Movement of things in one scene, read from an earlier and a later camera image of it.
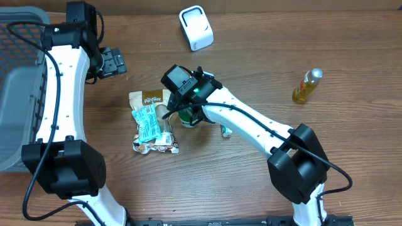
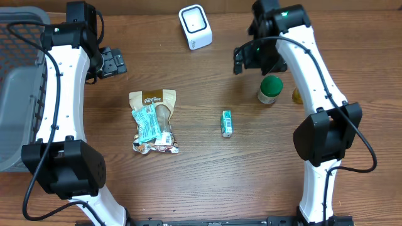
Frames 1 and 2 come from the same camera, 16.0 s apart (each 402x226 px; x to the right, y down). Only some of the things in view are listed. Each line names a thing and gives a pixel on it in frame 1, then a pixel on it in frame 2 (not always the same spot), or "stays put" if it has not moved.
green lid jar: [184, 116] -> [271, 87]
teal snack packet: [147, 123] stays put
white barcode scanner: [196, 27] stays put
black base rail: [331, 220] stays put
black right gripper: [177, 105] -> [279, 65]
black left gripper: [115, 64] stays put
